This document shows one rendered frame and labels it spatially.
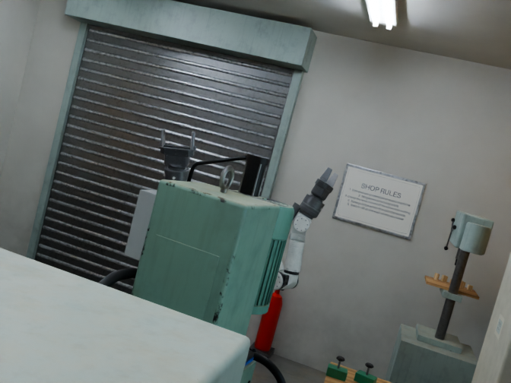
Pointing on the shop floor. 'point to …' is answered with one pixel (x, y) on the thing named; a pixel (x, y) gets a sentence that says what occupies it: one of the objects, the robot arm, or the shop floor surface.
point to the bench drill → (446, 347)
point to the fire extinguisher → (265, 336)
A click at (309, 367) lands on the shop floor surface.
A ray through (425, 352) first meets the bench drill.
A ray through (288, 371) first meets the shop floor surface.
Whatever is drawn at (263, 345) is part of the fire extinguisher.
